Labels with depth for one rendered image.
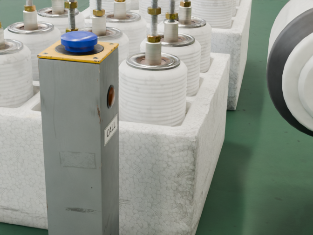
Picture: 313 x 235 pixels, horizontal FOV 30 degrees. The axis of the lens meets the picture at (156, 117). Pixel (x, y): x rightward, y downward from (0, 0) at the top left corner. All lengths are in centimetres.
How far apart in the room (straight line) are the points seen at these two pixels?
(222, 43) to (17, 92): 55
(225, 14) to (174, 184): 60
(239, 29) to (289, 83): 73
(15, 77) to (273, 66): 41
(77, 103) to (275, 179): 51
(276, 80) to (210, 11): 71
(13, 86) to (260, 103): 69
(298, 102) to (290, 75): 3
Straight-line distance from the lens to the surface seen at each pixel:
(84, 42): 63
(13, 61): 86
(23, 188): 88
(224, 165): 108
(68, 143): 66
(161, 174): 79
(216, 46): 129
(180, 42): 90
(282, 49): 59
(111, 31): 96
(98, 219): 69
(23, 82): 88
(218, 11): 130
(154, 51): 80
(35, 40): 95
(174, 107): 80
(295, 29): 59
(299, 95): 58
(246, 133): 122
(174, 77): 78
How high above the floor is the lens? 50
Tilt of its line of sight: 23 degrees down
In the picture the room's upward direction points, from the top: 1 degrees clockwise
